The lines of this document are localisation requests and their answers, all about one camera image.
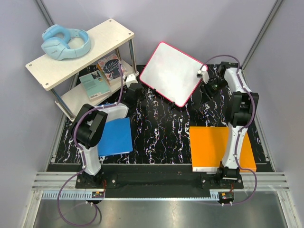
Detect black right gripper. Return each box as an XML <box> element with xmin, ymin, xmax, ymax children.
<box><xmin>199</xmin><ymin>77</ymin><xmax>228</xmax><ymax>105</ymax></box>

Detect pink framed whiteboard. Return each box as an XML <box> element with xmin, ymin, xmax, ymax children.
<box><xmin>139</xmin><ymin>41</ymin><xmax>208</xmax><ymax>107</ymax></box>

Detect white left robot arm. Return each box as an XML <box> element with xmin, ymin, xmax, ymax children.
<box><xmin>70</xmin><ymin>82</ymin><xmax>144</xmax><ymax>188</ymax></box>

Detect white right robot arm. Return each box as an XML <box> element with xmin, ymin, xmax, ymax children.
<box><xmin>197</xmin><ymin>62</ymin><xmax>259</xmax><ymax>188</ymax></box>

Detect Little Women book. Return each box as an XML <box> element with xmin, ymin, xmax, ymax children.
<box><xmin>97</xmin><ymin>53</ymin><xmax>128</xmax><ymax>86</ymax></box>

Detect teal paperback book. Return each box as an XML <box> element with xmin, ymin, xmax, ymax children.
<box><xmin>79</xmin><ymin>70</ymin><xmax>111</xmax><ymax>101</ymax></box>

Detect white two-tier shelf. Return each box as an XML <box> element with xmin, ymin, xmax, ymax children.
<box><xmin>26</xmin><ymin>19</ymin><xmax>138</xmax><ymax>121</ymax></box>

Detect blue folder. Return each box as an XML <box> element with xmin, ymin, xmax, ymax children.
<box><xmin>97</xmin><ymin>103</ymin><xmax>133</xmax><ymax>156</ymax></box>

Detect orange book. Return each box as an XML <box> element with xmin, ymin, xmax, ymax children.
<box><xmin>189</xmin><ymin>126</ymin><xmax>257</xmax><ymax>172</ymax></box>

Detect light blue headphones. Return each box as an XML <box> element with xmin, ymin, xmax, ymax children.
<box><xmin>41</xmin><ymin>24</ymin><xmax>91</xmax><ymax>60</ymax></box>

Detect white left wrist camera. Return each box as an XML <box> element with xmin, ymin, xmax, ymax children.
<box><xmin>123</xmin><ymin>74</ymin><xmax>138</xmax><ymax>88</ymax></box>

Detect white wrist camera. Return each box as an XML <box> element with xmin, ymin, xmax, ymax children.
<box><xmin>196</xmin><ymin>66</ymin><xmax>209</xmax><ymax>84</ymax></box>
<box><xmin>123</xmin><ymin>74</ymin><xmax>138</xmax><ymax>88</ymax></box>

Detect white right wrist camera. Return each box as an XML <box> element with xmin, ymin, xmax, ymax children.
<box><xmin>196</xmin><ymin>66</ymin><xmax>209</xmax><ymax>84</ymax></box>

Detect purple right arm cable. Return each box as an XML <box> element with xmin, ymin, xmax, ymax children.
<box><xmin>201</xmin><ymin>54</ymin><xmax>258</xmax><ymax>207</ymax></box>

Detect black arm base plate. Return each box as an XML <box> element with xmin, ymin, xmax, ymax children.
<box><xmin>76</xmin><ymin>171</ymin><xmax>244</xmax><ymax>190</ymax></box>

